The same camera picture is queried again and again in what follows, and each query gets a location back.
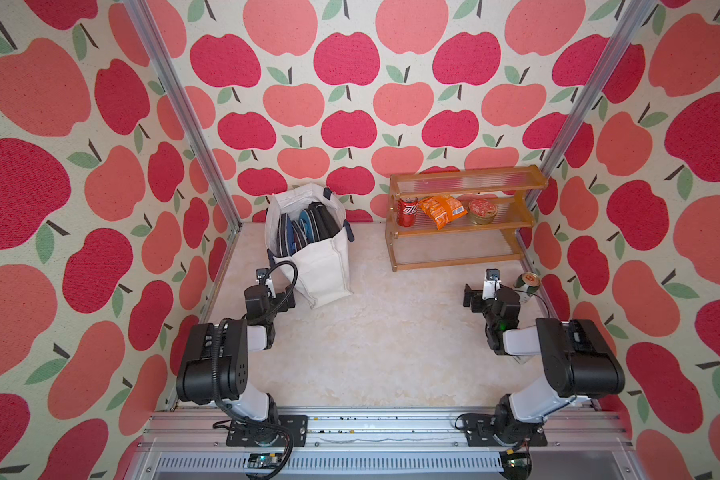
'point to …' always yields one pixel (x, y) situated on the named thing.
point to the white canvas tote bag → (321, 267)
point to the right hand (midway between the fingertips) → (487, 290)
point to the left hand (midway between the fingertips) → (277, 289)
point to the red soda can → (406, 212)
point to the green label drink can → (531, 279)
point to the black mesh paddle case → (325, 225)
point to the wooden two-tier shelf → (462, 242)
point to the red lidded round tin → (482, 212)
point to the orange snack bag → (442, 209)
